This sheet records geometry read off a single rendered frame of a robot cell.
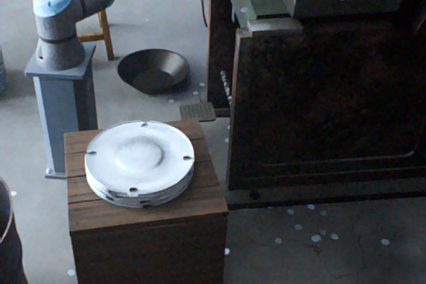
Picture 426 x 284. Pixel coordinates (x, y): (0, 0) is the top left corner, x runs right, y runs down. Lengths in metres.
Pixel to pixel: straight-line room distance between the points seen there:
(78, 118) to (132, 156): 0.40
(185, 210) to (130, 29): 1.54
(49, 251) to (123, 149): 0.47
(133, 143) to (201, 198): 0.24
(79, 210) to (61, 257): 0.39
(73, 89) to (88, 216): 0.50
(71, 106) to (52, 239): 0.42
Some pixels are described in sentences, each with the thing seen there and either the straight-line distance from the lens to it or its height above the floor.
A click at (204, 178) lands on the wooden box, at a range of 1.64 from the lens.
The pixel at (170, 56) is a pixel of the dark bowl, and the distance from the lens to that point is 2.65.
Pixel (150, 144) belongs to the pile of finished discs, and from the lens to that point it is 1.66.
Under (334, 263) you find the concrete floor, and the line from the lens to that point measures 1.96.
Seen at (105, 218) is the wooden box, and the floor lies 0.35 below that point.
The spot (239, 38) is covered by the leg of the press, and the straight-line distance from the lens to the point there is 1.70.
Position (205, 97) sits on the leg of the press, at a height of 0.04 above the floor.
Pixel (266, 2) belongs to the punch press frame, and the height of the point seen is 0.64.
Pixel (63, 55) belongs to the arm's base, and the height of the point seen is 0.50.
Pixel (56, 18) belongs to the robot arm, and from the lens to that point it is 1.81.
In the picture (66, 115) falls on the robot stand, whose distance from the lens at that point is 1.98.
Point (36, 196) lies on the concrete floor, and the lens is 2.12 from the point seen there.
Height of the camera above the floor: 1.49
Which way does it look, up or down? 38 degrees down
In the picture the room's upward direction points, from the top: 2 degrees counter-clockwise
